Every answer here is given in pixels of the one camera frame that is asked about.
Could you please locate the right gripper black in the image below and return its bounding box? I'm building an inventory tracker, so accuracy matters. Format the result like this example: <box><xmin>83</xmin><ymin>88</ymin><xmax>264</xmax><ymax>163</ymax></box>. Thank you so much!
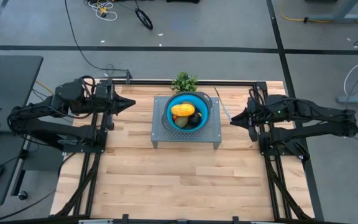
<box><xmin>230</xmin><ymin>98</ymin><xmax>262</xmax><ymax>131</ymax></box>

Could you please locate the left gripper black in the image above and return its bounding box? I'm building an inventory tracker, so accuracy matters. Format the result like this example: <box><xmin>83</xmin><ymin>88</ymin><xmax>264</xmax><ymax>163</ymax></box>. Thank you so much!
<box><xmin>95</xmin><ymin>80</ymin><xmax>137</xmax><ymax>115</ymax></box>

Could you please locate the knife with teal patterned handle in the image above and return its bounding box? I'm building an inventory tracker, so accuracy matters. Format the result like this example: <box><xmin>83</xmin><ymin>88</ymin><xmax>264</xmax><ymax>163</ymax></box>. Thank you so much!
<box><xmin>213</xmin><ymin>86</ymin><xmax>232</xmax><ymax>123</ymax></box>

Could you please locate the blue collapsible bowl grey rim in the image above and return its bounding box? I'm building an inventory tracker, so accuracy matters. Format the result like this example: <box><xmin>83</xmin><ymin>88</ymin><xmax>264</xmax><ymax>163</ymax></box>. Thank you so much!
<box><xmin>160</xmin><ymin>91</ymin><xmax>213</xmax><ymax>134</ymax></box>

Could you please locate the black avocado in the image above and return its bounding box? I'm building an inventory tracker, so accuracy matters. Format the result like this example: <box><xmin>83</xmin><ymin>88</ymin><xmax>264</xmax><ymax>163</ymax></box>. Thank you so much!
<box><xmin>187</xmin><ymin>113</ymin><xmax>203</xmax><ymax>128</ymax></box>

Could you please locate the yellow-orange mango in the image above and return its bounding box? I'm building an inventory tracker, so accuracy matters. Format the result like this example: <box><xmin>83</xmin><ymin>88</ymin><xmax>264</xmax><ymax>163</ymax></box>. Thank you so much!
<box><xmin>170</xmin><ymin>103</ymin><xmax>196</xmax><ymax>118</ymax></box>

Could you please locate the grey perforated metal stand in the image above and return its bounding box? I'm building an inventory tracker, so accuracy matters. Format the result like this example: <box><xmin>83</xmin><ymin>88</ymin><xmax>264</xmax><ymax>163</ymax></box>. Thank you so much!
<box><xmin>150</xmin><ymin>95</ymin><xmax>223</xmax><ymax>151</ymax></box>

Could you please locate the green plant in white pot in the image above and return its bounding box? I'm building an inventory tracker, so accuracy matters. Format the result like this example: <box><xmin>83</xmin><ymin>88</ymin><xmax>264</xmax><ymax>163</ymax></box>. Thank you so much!
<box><xmin>170</xmin><ymin>72</ymin><xmax>200</xmax><ymax>94</ymax></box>

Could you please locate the black desk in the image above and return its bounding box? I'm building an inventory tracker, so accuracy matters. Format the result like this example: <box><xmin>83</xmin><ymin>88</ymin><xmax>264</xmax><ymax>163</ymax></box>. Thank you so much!
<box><xmin>0</xmin><ymin>55</ymin><xmax>44</xmax><ymax>134</ymax></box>

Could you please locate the grey desk foot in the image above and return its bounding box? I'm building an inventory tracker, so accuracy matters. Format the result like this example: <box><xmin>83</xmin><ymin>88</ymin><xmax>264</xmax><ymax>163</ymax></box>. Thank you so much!
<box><xmin>336</xmin><ymin>93</ymin><xmax>358</xmax><ymax>105</ymax></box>
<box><xmin>305</xmin><ymin>0</ymin><xmax>358</xmax><ymax>24</ymax></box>

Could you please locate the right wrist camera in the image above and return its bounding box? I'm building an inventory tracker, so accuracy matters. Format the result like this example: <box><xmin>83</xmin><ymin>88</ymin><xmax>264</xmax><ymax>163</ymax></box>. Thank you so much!
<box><xmin>248</xmin><ymin>126</ymin><xmax>259</xmax><ymax>143</ymax></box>

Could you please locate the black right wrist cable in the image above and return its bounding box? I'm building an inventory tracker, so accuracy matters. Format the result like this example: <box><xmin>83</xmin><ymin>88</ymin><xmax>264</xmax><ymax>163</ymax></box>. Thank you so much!
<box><xmin>248</xmin><ymin>88</ymin><xmax>265</xmax><ymax>106</ymax></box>

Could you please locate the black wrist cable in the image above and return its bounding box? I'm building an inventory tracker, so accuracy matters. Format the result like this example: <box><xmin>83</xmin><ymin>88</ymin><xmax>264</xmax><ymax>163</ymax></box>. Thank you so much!
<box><xmin>248</xmin><ymin>88</ymin><xmax>265</xmax><ymax>106</ymax></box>
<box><xmin>78</xmin><ymin>75</ymin><xmax>98</xmax><ymax>94</ymax></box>

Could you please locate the black table frame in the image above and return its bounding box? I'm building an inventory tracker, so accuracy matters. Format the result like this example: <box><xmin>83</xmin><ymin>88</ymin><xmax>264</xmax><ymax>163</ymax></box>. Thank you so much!
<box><xmin>50</xmin><ymin>77</ymin><xmax>325</xmax><ymax>224</ymax></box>

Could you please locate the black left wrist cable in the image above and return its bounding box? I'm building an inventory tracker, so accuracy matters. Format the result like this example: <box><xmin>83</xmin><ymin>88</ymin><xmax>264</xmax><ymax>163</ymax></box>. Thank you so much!
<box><xmin>78</xmin><ymin>75</ymin><xmax>98</xmax><ymax>94</ymax></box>

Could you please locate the black coiled cable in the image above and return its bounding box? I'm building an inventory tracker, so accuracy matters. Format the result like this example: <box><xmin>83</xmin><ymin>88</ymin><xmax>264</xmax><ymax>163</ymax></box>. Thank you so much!
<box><xmin>134</xmin><ymin>7</ymin><xmax>154</xmax><ymax>31</ymax></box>

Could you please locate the yellow floor cable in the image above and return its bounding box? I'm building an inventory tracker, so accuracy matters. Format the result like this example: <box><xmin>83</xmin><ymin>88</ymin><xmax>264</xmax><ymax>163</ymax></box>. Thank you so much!
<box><xmin>279</xmin><ymin>0</ymin><xmax>332</xmax><ymax>24</ymax></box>
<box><xmin>35</xmin><ymin>80</ymin><xmax>55</xmax><ymax>95</ymax></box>

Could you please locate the white coiled cable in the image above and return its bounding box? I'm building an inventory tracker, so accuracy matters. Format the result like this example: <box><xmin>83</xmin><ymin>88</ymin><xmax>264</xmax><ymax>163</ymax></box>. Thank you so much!
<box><xmin>87</xmin><ymin>0</ymin><xmax>118</xmax><ymax>22</ymax></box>

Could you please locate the long black floor cable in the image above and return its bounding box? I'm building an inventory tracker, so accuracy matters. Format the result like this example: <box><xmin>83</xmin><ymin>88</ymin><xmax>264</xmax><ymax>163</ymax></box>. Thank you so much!
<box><xmin>63</xmin><ymin>0</ymin><xmax>129</xmax><ymax>75</ymax></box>

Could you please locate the thin black floor cable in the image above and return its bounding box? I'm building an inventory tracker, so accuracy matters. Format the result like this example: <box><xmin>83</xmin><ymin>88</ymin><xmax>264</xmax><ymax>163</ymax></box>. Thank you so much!
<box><xmin>0</xmin><ymin>189</ymin><xmax>57</xmax><ymax>224</ymax></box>

